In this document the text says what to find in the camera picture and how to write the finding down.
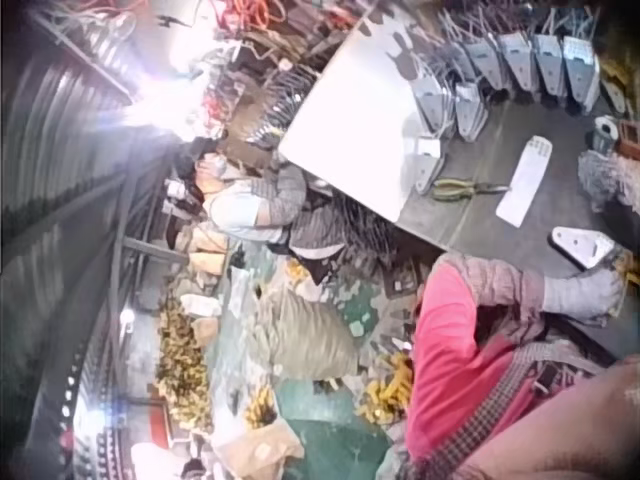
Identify person's left hand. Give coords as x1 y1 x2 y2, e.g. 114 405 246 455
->
541 264 627 322

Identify heap of yellow parts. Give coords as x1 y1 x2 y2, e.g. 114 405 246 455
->
152 298 214 434
242 383 279 430
353 352 417 427

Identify brown box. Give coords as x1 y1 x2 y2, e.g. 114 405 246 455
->
615 118 640 160

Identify large white board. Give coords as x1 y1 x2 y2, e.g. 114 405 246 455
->
276 7 454 225

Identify grey woven sack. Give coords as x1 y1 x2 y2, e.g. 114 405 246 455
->
257 287 362 377

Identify silver triangular metal plate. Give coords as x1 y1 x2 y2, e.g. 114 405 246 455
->
413 136 447 197
548 225 617 273

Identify white tape roll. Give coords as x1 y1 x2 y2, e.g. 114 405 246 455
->
592 114 622 152

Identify orange cable bundle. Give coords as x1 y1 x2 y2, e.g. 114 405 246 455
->
209 0 281 32

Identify white paper strip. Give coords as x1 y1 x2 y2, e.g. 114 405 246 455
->
494 133 554 227

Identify heap of metal wire parts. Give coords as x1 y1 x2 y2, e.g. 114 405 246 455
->
249 67 321 149

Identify yellow-handled pliers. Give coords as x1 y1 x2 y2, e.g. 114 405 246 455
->
431 178 510 202

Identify grey cloth bundle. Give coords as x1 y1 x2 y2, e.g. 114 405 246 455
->
577 148 640 202

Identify row of grey metal brackets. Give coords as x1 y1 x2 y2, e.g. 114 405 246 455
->
414 9 604 142

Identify beige plastic bag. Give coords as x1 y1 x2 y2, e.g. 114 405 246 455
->
209 417 305 479

